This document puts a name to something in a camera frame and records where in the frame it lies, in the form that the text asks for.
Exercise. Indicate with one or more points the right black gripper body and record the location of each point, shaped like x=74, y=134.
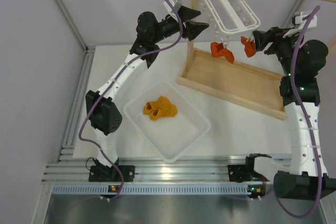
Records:
x=279, y=45

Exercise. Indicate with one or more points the orange sock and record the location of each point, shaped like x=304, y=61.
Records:
x=218, y=50
x=249, y=46

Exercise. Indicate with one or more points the white clip hanger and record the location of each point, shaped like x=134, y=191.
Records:
x=230, y=20

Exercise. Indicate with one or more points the yellow sock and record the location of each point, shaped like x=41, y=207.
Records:
x=169, y=109
x=156, y=114

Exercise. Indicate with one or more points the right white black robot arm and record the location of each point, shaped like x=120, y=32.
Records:
x=307, y=177

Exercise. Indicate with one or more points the wooden hanging rack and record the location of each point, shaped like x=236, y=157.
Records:
x=212, y=76

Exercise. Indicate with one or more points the white plastic tray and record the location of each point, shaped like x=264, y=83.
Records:
x=172, y=137

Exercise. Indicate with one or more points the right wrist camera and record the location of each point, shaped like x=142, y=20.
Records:
x=300, y=18

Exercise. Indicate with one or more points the aluminium corner frame post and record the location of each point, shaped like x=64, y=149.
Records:
x=71, y=24

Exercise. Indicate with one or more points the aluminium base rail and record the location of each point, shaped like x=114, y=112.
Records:
x=149, y=170

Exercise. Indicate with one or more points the slotted grey cable duct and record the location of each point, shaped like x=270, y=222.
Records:
x=152, y=189

